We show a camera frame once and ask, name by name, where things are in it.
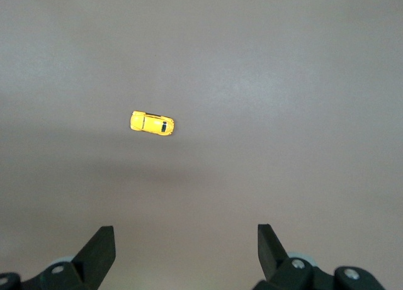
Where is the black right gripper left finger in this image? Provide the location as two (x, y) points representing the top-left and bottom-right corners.
(21, 226), (116, 290)

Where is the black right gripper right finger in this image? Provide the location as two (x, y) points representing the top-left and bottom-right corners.
(253, 223), (315, 290)

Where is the yellow beetle toy car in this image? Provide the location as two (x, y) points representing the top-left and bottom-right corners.
(128, 110), (176, 138)

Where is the brown table mat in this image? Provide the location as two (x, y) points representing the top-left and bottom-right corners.
(0, 0), (403, 290)

